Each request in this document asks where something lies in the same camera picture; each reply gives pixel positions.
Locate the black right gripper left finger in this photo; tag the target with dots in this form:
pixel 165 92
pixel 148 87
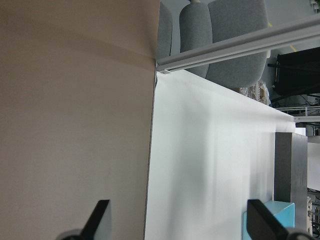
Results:
pixel 99 224

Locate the light blue plastic box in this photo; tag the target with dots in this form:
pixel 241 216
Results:
pixel 284 212

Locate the grey metal block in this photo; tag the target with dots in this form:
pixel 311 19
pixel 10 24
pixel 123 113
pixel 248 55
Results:
pixel 291 173

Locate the aluminium frame beam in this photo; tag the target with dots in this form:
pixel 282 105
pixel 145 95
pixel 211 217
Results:
pixel 263 40

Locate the black equipment case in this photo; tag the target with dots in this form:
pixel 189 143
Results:
pixel 297 73

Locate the grey fabric chair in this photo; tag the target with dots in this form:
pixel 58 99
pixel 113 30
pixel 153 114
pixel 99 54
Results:
pixel 202 24

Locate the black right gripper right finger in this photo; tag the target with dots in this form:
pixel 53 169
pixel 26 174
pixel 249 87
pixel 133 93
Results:
pixel 261 224

